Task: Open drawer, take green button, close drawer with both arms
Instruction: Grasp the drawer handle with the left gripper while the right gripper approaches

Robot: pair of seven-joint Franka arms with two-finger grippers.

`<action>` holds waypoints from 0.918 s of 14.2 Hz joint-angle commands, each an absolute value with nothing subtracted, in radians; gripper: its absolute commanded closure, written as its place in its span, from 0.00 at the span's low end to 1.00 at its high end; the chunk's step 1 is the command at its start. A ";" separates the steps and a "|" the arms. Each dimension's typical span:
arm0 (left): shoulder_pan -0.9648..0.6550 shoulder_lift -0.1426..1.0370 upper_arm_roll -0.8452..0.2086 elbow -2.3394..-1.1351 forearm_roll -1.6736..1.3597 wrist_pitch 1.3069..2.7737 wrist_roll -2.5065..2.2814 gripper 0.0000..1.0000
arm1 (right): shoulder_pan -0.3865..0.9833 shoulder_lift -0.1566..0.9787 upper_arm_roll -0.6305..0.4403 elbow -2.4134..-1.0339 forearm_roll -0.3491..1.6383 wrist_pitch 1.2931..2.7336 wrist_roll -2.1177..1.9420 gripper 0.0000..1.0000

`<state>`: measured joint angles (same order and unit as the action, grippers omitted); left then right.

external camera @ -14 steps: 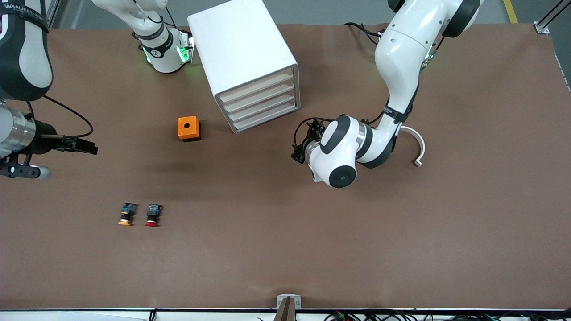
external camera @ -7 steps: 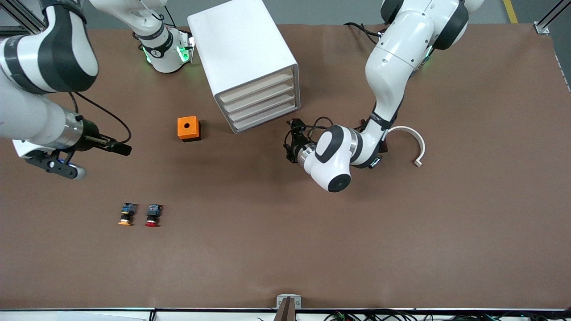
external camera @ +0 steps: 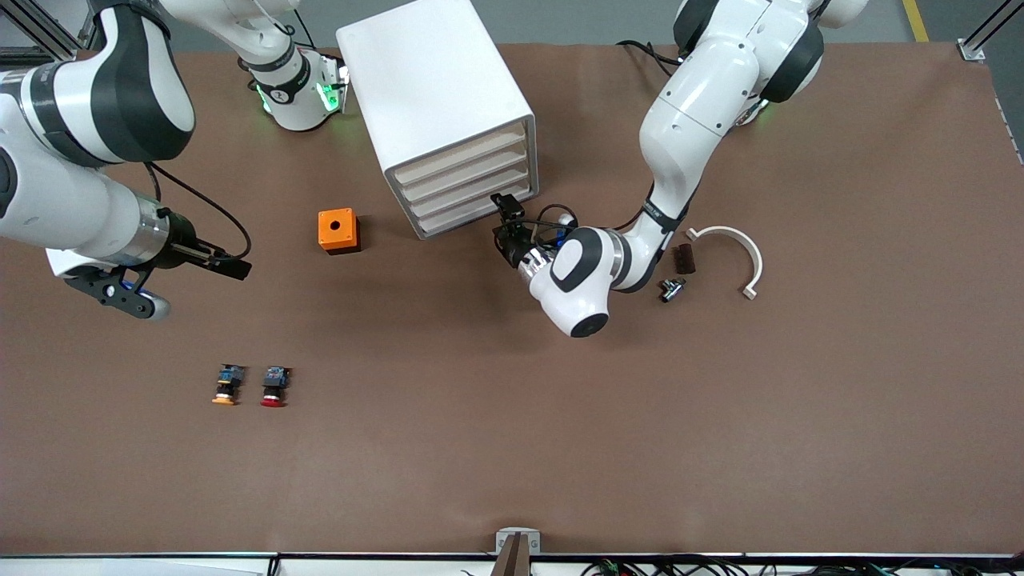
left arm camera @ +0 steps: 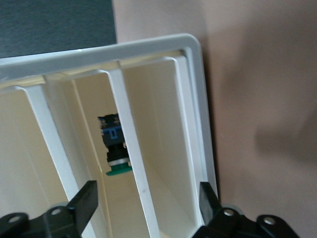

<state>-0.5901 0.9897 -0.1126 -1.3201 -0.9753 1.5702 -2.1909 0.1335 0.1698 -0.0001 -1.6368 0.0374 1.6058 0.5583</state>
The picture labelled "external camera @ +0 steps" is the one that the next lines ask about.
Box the aluminium frame profile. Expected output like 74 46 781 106
960 0 1024 62
14 0 101 69

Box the black arm base cable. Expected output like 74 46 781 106
616 40 682 79

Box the black cable bundle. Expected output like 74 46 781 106
580 556 1024 576

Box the orange button enclosure box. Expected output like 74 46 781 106
318 208 362 256

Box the white curved plastic bracket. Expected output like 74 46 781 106
686 226 764 302

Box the brown table cover sheet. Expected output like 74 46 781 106
0 42 1024 557

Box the white table edge strip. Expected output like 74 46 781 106
0 550 1024 576

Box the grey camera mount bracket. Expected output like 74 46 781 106
494 526 542 576

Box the red push button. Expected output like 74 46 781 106
259 365 292 409

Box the yellow push button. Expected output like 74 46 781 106
211 363 246 406

